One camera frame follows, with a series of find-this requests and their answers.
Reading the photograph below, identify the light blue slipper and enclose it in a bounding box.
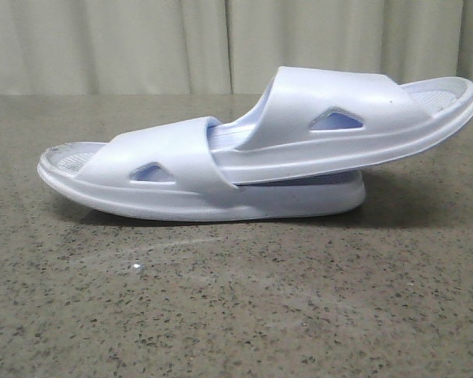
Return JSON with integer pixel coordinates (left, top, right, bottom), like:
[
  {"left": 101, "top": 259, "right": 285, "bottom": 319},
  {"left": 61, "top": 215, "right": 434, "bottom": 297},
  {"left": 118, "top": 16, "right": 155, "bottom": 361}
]
[
  {"left": 38, "top": 117, "right": 366, "bottom": 222},
  {"left": 207, "top": 67, "right": 473, "bottom": 184}
]

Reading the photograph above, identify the white pleated curtain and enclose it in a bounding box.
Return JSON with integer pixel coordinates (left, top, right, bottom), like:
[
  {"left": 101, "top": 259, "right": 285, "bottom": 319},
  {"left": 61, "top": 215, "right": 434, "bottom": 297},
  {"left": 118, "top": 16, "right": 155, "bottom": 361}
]
[{"left": 0, "top": 1, "right": 473, "bottom": 95}]

